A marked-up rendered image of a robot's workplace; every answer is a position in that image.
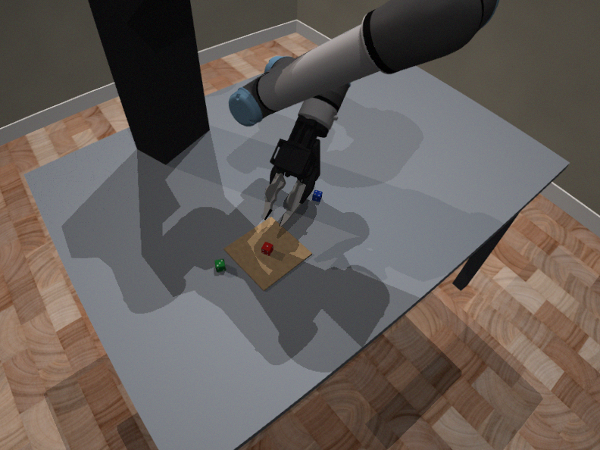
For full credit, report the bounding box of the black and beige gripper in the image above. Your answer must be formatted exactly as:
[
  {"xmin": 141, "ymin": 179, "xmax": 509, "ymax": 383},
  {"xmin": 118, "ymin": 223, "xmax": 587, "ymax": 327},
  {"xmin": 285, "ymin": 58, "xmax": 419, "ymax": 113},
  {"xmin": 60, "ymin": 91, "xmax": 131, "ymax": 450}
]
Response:
[{"xmin": 264, "ymin": 115, "xmax": 329, "ymax": 227}]

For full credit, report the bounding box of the green die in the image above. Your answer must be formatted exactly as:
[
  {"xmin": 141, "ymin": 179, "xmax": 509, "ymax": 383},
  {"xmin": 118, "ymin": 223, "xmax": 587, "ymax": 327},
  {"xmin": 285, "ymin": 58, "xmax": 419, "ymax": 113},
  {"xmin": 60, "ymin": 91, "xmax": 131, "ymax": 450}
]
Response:
[{"xmin": 214, "ymin": 259, "xmax": 226, "ymax": 272}]

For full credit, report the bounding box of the red die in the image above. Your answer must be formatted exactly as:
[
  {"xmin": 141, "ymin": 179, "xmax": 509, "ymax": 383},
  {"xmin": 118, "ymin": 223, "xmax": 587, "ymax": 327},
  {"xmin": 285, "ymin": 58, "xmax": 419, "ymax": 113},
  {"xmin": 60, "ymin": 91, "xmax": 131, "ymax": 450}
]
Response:
[{"xmin": 261, "ymin": 242, "xmax": 273, "ymax": 256}]

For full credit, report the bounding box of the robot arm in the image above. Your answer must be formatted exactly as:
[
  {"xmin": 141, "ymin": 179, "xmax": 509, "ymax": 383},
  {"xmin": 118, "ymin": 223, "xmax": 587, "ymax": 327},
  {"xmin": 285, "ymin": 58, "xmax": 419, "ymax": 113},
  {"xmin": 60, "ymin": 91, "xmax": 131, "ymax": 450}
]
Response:
[{"xmin": 229, "ymin": 0, "xmax": 499, "ymax": 130}]

